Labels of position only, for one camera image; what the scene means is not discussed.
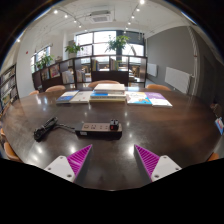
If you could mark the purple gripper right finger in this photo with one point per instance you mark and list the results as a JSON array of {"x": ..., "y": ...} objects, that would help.
[{"x": 152, "y": 166}]

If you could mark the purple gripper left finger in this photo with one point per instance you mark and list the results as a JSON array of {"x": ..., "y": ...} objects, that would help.
[{"x": 70, "y": 167}]

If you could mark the black power strip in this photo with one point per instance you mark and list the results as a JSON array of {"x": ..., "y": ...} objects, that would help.
[{"x": 98, "y": 130}]

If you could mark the orange chair near left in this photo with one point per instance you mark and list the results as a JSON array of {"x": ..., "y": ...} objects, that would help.
[{"x": 10, "y": 152}]

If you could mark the orange chair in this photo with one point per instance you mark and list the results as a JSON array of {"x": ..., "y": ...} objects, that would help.
[
  {"x": 55, "y": 88},
  {"x": 10, "y": 152},
  {"x": 95, "y": 83},
  {"x": 158, "y": 87}
]

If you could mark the purple and white book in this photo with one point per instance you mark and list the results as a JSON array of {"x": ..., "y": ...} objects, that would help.
[{"x": 158, "y": 100}]

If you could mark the colourful picture book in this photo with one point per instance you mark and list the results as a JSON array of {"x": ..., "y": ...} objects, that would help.
[{"x": 137, "y": 98}]

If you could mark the blue book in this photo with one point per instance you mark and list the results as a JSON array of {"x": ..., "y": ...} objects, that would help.
[{"x": 66, "y": 97}]

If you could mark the orange chair back right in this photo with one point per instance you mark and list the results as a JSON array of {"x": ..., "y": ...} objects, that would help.
[{"x": 158, "y": 87}]

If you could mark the stack of books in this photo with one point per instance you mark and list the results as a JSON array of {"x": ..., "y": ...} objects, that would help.
[{"x": 108, "y": 92}]

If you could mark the orange chair back left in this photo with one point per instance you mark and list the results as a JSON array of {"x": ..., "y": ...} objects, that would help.
[{"x": 55, "y": 88}]

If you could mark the orange chair back centre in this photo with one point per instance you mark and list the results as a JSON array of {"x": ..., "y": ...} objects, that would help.
[{"x": 95, "y": 83}]

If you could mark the dark wooden bookshelf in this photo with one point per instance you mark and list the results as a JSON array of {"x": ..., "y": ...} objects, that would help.
[{"x": 78, "y": 71}]

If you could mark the potted plant left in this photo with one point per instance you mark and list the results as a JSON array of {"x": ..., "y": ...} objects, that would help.
[{"x": 73, "y": 48}]

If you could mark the potted plant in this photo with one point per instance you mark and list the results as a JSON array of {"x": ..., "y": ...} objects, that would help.
[
  {"x": 117, "y": 43},
  {"x": 73, "y": 48}
]

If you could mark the potted plant centre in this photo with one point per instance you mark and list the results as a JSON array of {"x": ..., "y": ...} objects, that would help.
[{"x": 117, "y": 43}]

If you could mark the ceiling air conditioner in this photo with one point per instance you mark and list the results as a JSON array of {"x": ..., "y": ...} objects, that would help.
[{"x": 102, "y": 16}]

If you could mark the white wall radiator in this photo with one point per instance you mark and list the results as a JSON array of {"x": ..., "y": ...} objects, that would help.
[{"x": 178, "y": 79}]

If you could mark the left wall bookshelf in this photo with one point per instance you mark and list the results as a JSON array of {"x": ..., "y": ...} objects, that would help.
[{"x": 8, "y": 87}]

